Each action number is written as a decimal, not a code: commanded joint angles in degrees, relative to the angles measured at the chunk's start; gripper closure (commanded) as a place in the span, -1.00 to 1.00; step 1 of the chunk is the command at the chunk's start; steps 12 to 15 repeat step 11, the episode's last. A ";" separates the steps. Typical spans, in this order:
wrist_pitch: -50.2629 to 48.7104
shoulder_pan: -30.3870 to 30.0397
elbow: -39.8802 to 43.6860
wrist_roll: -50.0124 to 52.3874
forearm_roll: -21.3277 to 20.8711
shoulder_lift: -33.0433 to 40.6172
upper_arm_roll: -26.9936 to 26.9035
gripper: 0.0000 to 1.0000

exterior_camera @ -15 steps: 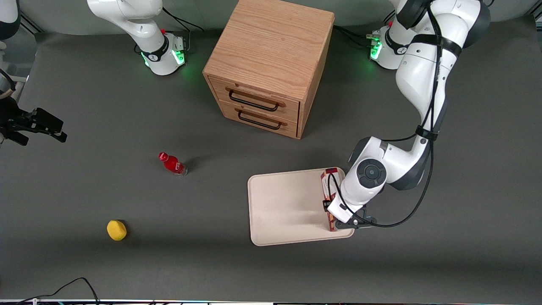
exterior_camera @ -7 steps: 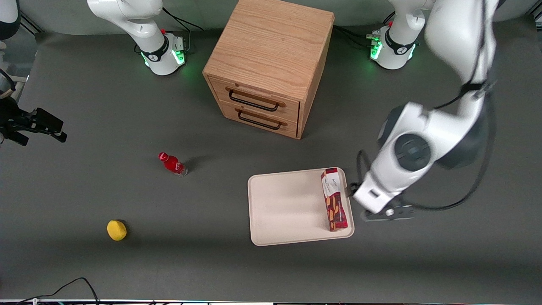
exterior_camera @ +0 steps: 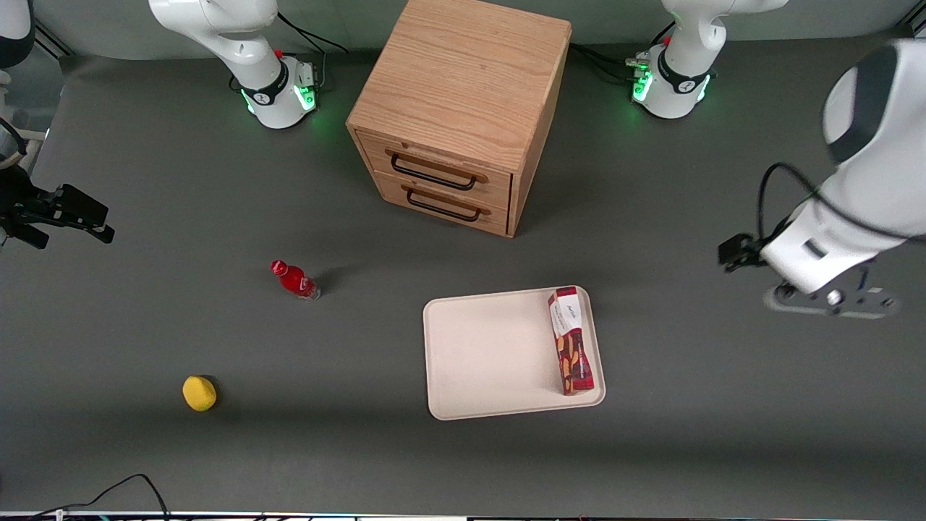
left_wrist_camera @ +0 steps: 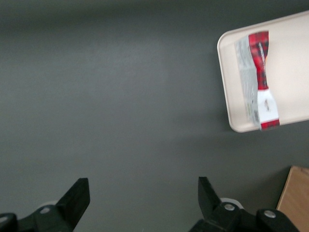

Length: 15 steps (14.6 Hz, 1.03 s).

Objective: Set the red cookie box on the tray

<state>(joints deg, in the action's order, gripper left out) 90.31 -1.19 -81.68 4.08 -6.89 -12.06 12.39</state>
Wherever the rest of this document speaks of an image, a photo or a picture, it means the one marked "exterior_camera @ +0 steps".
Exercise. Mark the wooden drawer with pull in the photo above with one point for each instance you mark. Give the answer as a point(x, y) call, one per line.
point(441, 163)
point(448, 210)

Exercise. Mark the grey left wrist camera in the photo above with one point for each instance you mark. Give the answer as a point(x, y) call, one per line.
point(832, 300)

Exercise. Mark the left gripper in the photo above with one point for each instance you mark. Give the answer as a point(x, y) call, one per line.
point(736, 252)

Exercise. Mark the red plastic drink bottle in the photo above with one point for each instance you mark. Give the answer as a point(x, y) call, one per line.
point(293, 278)

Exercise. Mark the wooden two-drawer cabinet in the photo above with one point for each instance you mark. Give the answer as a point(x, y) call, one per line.
point(463, 79)

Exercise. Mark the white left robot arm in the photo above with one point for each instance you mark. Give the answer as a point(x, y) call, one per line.
point(882, 145)

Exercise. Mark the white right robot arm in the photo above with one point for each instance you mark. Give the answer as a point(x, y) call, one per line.
point(264, 79)

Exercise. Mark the beige rectangular tray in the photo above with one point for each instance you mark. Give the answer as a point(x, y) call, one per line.
point(492, 354)

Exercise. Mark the red cookie box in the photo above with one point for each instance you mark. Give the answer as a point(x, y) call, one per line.
point(571, 347)

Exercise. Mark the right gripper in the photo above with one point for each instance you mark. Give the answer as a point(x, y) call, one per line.
point(16, 198)

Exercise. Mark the yellow lemon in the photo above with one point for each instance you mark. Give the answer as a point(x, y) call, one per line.
point(199, 394)

